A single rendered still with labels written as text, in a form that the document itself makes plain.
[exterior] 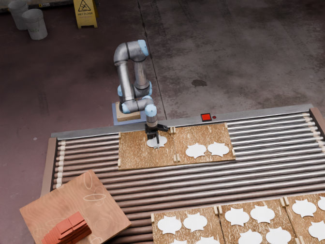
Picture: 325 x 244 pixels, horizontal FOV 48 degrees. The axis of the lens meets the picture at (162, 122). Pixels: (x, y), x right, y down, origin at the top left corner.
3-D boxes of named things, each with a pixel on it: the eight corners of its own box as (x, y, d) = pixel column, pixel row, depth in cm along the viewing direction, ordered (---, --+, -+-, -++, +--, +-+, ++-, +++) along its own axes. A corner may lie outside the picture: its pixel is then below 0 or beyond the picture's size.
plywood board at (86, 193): (20, 210, 225) (19, 209, 223) (92, 170, 244) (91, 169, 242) (52, 276, 195) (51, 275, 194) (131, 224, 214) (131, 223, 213)
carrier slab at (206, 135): (172, 129, 280) (172, 128, 279) (226, 124, 281) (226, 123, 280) (177, 165, 256) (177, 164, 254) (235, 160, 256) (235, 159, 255)
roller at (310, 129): (58, 159, 271) (56, 154, 268) (314, 129, 279) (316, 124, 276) (57, 164, 268) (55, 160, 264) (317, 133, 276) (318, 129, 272)
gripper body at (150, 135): (145, 133, 265) (143, 121, 256) (156, 130, 266) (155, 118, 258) (148, 141, 260) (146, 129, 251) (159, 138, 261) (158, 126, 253)
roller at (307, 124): (58, 153, 275) (57, 149, 271) (311, 124, 283) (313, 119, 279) (58, 159, 271) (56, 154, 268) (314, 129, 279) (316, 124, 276)
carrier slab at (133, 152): (119, 134, 280) (119, 132, 278) (172, 129, 280) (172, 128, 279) (118, 171, 255) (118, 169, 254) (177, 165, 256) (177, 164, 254)
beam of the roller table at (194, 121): (53, 137, 289) (51, 132, 285) (309, 108, 298) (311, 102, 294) (52, 145, 283) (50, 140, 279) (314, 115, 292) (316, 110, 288)
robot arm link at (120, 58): (109, 43, 248) (123, 114, 247) (125, 40, 249) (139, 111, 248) (110, 47, 259) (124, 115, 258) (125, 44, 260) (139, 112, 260)
